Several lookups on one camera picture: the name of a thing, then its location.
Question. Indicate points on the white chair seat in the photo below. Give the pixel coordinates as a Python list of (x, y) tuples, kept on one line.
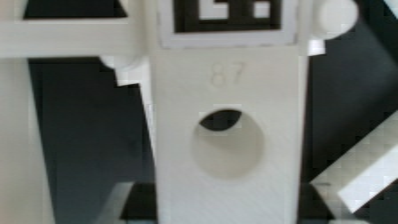
[(363, 172)]

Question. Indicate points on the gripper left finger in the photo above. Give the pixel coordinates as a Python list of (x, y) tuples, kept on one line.
[(130, 205)]

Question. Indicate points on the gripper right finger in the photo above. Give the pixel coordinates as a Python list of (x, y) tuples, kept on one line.
[(313, 211)]

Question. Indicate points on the white chair back frame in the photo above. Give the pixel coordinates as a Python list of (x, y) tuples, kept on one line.
[(214, 53)]

